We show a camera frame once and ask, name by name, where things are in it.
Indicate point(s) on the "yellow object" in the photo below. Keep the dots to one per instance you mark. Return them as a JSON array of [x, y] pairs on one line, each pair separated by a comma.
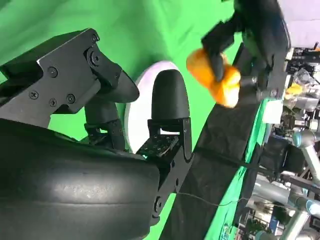
[[294, 91]]

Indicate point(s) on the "black box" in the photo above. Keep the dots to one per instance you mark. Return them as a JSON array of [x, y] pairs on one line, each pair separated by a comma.
[[277, 155]]

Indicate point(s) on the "orange and white bread roll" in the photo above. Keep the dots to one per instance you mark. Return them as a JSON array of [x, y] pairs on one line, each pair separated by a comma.
[[200, 65]]

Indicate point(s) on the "lilac plate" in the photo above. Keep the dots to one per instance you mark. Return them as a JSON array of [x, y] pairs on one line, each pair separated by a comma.
[[141, 107]]

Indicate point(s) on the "black cloth strip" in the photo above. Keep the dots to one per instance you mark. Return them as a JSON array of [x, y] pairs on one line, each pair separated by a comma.
[[220, 140]]

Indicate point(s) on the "green table cloth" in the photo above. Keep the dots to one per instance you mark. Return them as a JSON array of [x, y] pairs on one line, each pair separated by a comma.
[[150, 25]]

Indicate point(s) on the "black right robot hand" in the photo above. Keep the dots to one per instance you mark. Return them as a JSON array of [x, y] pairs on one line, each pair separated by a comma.
[[75, 175]]

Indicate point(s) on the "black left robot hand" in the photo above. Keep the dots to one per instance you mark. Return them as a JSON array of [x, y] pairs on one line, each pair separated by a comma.
[[262, 22]]

